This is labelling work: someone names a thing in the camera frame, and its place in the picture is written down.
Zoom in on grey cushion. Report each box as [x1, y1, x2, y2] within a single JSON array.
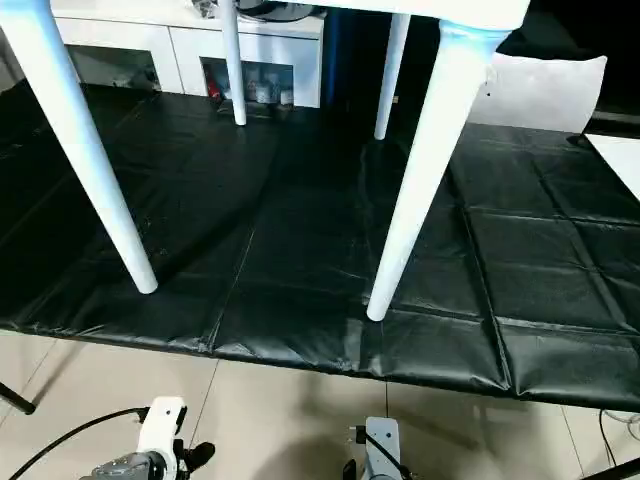
[[468, 51, 609, 133]]

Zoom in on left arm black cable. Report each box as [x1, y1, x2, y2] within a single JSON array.
[[8, 406, 151, 480]]

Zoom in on thin black floor wire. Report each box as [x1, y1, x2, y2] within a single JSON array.
[[598, 408, 617, 467]]

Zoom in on black metal furniture leg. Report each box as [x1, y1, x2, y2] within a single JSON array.
[[0, 381, 37, 416]]

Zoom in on white cabinet with glass doors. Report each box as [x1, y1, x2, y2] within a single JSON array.
[[49, 0, 327, 109]]

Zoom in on black floor stand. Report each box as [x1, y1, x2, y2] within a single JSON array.
[[593, 456, 640, 480]]

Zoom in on black mat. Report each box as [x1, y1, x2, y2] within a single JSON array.
[[0, 79, 640, 414]]

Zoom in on black flat monitor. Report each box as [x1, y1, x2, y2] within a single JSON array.
[[591, 110, 640, 132]]

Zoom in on white flat board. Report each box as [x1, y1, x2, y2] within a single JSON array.
[[582, 131, 640, 200]]

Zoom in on white plastic table leg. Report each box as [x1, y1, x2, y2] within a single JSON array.
[[218, 0, 248, 127], [373, 13, 412, 142], [366, 19, 502, 322], [0, 0, 160, 295]]

